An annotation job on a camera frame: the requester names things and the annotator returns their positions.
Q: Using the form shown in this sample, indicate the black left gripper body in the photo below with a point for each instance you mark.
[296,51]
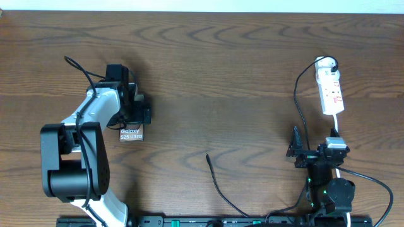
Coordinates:
[134,113]

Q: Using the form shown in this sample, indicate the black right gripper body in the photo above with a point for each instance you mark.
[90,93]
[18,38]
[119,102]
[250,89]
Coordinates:
[307,159]

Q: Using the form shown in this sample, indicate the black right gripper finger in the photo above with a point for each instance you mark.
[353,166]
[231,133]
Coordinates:
[295,148]
[334,133]

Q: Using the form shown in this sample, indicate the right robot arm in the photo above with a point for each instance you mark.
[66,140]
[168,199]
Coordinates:
[331,197]

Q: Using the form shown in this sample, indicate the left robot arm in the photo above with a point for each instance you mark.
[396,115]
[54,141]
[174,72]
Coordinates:
[74,162]

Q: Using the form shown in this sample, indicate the white power strip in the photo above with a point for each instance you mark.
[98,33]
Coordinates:
[327,77]

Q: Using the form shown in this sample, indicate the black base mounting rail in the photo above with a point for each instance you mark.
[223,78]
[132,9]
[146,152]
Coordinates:
[158,221]

